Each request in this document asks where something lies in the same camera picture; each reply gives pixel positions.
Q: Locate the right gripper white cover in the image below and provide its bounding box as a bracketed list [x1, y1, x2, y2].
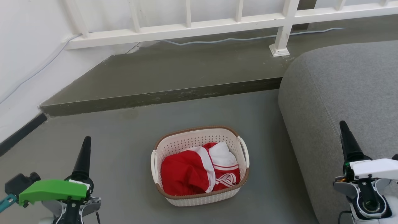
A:
[339, 121, 398, 181]

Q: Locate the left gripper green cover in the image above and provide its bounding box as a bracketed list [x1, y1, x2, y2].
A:
[19, 136, 94, 208]

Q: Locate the white perforated plastic laundry basket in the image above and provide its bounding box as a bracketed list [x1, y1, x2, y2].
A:
[150, 125, 250, 207]

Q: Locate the grey fabric sofa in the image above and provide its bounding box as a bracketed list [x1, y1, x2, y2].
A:
[278, 40, 398, 224]

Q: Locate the black baseboard strip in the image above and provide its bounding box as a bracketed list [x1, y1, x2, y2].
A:
[0, 113, 48, 157]

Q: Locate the red and white garment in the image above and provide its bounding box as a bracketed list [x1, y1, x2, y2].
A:
[161, 142, 241, 196]

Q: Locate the white railing fence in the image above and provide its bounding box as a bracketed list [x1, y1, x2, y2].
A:
[64, 0, 398, 57]

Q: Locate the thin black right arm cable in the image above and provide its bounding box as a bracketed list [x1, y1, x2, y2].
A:
[337, 211, 353, 224]

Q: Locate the teal cable plug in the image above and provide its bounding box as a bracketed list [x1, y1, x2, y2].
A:
[0, 194, 17, 213]

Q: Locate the white wall cable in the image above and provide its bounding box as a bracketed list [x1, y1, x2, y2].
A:
[0, 34, 81, 105]

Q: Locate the light blue floor cable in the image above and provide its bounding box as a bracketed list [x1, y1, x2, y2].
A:
[160, 27, 346, 46]

